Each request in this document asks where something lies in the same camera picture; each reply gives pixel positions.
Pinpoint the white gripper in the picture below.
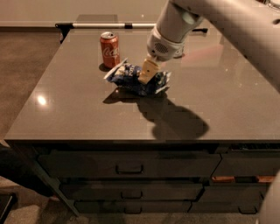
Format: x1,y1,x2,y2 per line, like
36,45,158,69
138,25,186,84

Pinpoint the blue chip bag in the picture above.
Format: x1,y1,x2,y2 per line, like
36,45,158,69
104,59,172,96

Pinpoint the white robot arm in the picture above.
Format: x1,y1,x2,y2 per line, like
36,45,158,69
139,0,280,91

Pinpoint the red coke can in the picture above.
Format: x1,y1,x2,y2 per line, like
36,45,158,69
100,31,120,68

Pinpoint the dark drawer cabinet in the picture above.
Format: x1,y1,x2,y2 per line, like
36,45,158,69
9,140,280,216

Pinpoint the silver rail with black brackets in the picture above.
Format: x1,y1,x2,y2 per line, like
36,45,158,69
54,22,209,45

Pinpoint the top left drawer handle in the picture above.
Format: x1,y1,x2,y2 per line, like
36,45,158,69
115,164,144,175

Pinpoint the drawer handle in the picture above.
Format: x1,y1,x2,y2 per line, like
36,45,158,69
123,207,143,214
115,164,144,175
120,191,143,200
238,206,257,214

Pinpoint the middle left drawer handle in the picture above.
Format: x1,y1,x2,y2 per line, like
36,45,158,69
120,191,143,200

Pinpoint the bottom left drawer handle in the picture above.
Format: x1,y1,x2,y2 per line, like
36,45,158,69
123,207,143,214

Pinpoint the bottom right drawer handle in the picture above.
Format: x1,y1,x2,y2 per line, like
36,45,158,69
238,206,257,214

